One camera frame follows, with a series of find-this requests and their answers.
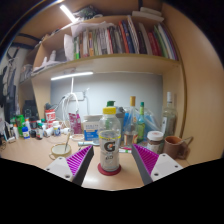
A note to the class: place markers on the red and white can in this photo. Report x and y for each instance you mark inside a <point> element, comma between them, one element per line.
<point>50,118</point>

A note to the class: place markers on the clear yellow-capped drink bottle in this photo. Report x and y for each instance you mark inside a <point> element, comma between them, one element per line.
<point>109,146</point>

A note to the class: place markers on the clear bottle with yellow cap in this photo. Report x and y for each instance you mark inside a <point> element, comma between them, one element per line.
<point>130,130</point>

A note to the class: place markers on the blue and white box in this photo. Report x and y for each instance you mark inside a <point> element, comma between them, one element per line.
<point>90,130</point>

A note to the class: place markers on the cream ceramic mug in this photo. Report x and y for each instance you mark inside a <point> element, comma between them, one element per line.
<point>56,154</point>

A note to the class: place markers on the white-lidded brown jar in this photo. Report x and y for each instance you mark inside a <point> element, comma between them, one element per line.
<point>154,142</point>

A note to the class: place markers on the short bright tube light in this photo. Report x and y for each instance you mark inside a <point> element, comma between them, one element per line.
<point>67,12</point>

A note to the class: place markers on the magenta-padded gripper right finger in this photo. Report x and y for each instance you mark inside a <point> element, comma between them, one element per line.
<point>146,160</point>

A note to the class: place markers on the pale blue tube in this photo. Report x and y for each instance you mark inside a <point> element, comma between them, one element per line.
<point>87,143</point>

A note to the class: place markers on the long white light bar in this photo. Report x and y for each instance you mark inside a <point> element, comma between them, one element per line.
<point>71,75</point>

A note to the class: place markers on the magenta snack pouch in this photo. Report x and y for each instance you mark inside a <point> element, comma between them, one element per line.
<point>75,124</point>

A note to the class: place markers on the flat round red coaster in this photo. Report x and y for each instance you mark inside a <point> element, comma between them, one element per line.
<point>101,171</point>

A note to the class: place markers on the wooden stirring stick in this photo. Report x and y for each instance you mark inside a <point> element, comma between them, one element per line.
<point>67,141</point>

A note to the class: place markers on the large clear glass bottle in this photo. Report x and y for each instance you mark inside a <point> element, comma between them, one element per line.
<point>169,120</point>

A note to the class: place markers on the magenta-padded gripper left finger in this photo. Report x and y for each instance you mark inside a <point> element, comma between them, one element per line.
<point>78,160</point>

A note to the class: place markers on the white power strip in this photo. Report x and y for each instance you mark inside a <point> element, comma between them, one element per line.
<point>78,96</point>

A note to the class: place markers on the black boxy device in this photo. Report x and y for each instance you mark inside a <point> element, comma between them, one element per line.
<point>30,109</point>

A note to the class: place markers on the hanging clothes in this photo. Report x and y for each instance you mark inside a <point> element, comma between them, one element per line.
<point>10,83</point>

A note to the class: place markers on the grey water bottle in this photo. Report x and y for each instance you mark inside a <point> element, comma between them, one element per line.
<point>120,116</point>

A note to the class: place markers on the brown ceramic mug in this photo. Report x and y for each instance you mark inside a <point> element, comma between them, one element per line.
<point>173,147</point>

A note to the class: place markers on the green and red marker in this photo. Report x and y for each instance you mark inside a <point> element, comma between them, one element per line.
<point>124,150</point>

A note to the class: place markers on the green bottle with green cap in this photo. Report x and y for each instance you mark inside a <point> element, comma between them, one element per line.
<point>141,126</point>

